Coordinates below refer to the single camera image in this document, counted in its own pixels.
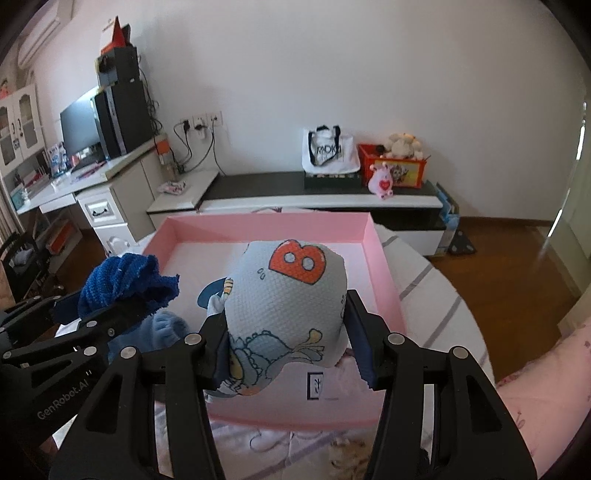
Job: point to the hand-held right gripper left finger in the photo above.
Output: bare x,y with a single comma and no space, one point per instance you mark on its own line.
210,355

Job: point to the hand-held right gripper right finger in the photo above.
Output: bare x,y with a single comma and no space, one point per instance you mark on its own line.
362,346

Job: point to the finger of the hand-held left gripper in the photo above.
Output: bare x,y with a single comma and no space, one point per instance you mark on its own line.
115,323
41,309

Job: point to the blue knit cloth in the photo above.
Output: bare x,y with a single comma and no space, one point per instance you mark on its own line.
120,277

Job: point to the light blue fuzzy cloth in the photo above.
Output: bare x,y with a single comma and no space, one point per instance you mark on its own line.
161,330

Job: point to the cartoon print blue cloth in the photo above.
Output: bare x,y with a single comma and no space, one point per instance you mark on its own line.
286,304

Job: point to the pink box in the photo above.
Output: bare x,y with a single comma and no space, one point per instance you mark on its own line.
323,226

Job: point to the black office chair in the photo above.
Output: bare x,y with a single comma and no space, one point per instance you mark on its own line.
23,267

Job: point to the leopard print scrunchie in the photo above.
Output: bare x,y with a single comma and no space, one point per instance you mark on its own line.
346,454

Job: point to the stack of books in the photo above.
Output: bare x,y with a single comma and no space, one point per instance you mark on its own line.
30,187

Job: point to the white desk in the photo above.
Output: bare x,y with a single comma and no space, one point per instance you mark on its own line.
134,194

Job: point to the black bathroom scale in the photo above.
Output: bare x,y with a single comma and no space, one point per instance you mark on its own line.
461,244

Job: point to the pink packet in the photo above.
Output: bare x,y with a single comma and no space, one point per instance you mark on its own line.
173,187

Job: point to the black keyboard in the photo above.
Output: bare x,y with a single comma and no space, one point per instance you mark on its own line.
83,165

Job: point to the blue and white box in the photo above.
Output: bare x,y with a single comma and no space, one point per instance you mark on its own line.
57,159

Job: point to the blue carton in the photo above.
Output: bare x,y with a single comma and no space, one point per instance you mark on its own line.
450,221

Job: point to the white side table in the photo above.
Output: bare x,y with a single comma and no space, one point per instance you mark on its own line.
194,189

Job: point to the pink plush toy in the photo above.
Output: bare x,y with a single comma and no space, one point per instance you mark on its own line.
381,184

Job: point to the red toy box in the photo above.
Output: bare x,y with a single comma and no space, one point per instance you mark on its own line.
406,173

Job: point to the orange bottle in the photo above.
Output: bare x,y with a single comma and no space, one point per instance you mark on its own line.
164,148

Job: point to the black and white low cabinet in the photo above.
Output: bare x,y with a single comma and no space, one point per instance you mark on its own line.
277,184

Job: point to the white glass door cabinet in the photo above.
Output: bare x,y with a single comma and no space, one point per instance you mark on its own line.
23,124

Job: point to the black computer monitor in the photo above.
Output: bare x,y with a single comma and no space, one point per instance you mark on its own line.
78,127

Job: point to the white tote bag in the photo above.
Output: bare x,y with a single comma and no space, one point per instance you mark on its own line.
330,152

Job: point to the black computer tower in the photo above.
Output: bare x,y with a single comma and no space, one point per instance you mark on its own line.
129,120

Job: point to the cream plush toy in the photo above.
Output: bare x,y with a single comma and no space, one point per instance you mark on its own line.
404,145

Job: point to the pink doll figure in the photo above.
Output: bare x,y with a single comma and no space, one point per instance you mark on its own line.
4,87

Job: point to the black box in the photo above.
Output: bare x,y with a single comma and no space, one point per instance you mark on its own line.
120,64

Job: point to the white air conditioner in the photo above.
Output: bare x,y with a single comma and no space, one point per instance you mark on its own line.
37,41

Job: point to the red and white box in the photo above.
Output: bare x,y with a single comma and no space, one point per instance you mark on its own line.
113,34

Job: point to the white wall outlets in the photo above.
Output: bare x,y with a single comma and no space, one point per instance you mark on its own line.
214,119

